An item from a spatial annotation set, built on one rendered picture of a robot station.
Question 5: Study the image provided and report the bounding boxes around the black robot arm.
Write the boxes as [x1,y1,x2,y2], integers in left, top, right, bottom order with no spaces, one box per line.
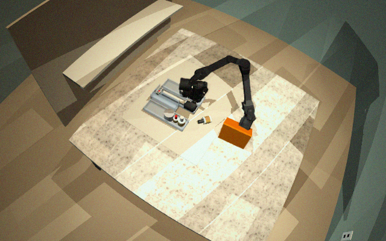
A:
[179,55,256,130]

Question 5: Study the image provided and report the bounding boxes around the brown jar with black cap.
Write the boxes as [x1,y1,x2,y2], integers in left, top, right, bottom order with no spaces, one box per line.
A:
[198,116,212,124]

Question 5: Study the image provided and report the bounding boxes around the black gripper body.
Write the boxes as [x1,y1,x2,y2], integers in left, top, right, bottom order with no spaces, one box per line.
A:
[183,88,209,112]

